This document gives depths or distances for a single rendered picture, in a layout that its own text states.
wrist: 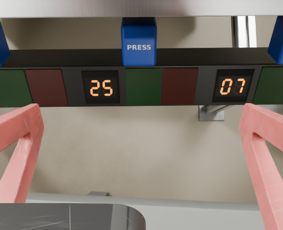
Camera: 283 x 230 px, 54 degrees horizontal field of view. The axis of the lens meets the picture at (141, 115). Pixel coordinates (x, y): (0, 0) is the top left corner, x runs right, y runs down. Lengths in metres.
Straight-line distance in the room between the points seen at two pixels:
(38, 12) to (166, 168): 0.76
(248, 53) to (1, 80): 0.21
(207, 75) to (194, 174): 0.69
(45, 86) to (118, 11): 0.10
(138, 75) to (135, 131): 0.67
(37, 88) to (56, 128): 0.68
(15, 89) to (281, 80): 0.22
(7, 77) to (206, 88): 0.16
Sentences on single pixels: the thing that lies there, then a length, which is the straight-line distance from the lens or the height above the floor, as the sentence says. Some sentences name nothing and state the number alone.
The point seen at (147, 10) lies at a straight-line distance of 0.17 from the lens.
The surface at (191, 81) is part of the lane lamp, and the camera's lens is 0.23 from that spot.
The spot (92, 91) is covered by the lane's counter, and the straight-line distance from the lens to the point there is 0.24.
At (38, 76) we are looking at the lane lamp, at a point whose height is 0.67.
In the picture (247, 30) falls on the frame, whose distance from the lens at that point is 0.67.
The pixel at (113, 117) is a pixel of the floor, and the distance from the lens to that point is 0.89.
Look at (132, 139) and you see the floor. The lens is 0.89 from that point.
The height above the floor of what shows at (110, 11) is 0.73.
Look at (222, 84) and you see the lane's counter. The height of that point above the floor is 0.66.
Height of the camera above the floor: 0.89
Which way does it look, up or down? 84 degrees down
